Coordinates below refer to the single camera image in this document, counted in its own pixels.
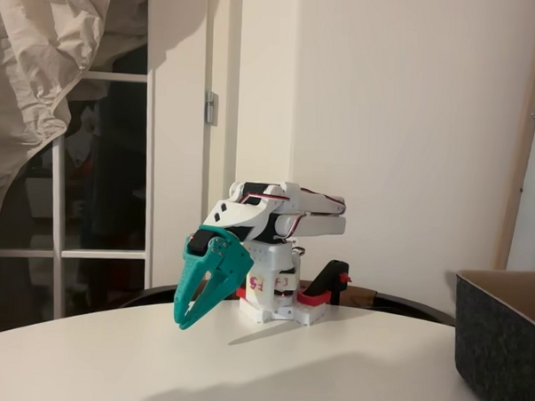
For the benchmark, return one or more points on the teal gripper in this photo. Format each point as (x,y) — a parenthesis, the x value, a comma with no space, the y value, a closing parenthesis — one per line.
(203,261)

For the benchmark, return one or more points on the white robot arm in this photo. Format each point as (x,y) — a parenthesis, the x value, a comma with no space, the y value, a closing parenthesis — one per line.
(311,216)

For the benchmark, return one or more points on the grey felt box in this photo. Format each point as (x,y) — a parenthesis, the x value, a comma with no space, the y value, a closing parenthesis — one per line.
(496,343)

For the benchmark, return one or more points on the black clamp with red pad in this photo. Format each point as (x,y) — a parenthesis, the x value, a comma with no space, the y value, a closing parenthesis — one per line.
(243,293)
(328,274)

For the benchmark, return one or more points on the white framed glass door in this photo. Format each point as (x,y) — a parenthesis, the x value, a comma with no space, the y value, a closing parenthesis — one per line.
(150,160)

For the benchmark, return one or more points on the silver door hinge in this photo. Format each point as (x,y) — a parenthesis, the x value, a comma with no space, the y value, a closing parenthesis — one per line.
(210,109)

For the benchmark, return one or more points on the beige crumpled curtain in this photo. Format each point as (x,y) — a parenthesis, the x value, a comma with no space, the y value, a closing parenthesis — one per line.
(33,66)

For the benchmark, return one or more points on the wooden frame with frosted panel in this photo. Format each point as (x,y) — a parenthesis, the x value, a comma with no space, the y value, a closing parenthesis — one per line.
(517,176)

